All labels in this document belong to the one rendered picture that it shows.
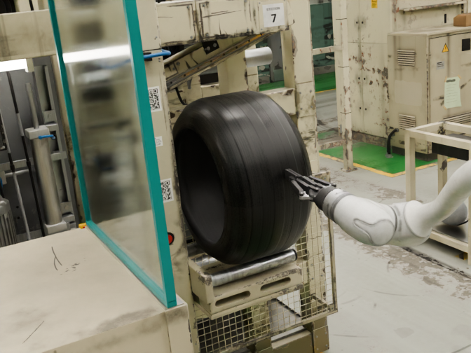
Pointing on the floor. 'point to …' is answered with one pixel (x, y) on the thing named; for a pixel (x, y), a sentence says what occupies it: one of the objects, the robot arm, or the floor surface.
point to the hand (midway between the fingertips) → (293, 176)
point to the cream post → (167, 160)
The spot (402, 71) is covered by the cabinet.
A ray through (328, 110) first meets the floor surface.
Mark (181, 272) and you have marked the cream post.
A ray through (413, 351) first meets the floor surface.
